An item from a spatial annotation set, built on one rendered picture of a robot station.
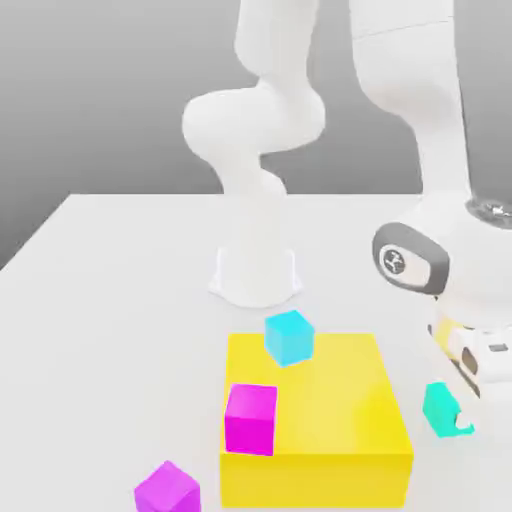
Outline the small violet cube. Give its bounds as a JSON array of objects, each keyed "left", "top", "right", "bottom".
[{"left": 133, "top": 459, "right": 202, "bottom": 512}]

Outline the small teal cube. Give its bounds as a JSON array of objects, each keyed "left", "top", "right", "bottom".
[{"left": 422, "top": 380, "right": 476, "bottom": 440}]

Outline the large yellow box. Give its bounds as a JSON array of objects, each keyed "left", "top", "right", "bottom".
[{"left": 218, "top": 332, "right": 414, "bottom": 510}]

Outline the small cyan cube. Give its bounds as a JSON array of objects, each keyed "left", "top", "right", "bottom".
[{"left": 263, "top": 308, "right": 316, "bottom": 368}]

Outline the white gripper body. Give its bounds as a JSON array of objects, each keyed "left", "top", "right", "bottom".
[{"left": 426, "top": 322, "right": 482, "bottom": 414}]

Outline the small magenta cube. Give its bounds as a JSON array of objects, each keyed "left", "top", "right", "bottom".
[{"left": 223, "top": 382, "right": 279, "bottom": 457}]

